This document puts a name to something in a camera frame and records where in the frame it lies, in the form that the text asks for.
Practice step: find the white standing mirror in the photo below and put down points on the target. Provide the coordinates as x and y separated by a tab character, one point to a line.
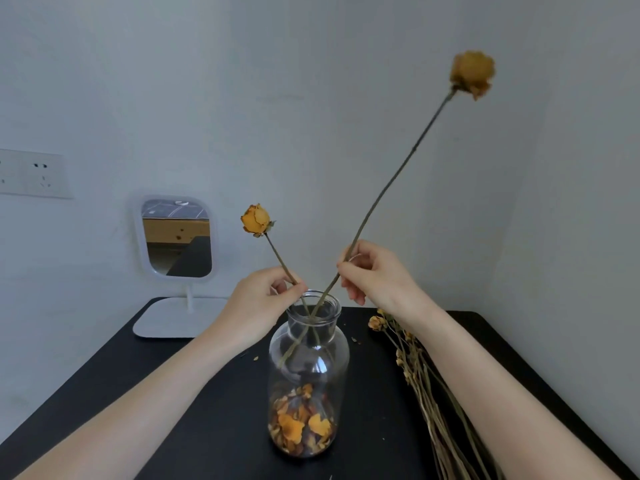
176	244

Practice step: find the person's left forearm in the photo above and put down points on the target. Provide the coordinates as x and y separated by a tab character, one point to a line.
125	409

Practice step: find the person's right thumb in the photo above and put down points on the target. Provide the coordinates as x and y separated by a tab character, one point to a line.
350	274

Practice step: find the short dried yellow rose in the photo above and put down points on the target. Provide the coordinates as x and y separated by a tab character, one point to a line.
256	219

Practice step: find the person's right forearm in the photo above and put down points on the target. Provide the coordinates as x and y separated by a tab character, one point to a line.
505	409

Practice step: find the person's left thumb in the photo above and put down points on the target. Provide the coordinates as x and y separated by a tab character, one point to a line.
292	294

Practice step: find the white wall socket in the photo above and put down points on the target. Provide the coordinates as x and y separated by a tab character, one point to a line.
32	173

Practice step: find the person's left hand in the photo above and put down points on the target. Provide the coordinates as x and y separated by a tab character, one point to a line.
252	304

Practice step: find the long dried yellow rose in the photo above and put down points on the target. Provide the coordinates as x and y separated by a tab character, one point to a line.
472	72

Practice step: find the clear glass vase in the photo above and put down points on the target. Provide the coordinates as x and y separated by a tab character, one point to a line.
308	394

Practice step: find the person's right hand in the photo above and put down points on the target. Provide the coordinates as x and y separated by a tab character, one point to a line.
382	284

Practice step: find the pile of dried yellow petals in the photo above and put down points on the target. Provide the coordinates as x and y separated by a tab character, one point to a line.
300	424

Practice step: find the bundle of dried flower stems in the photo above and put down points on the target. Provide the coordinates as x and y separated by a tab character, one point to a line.
430	394

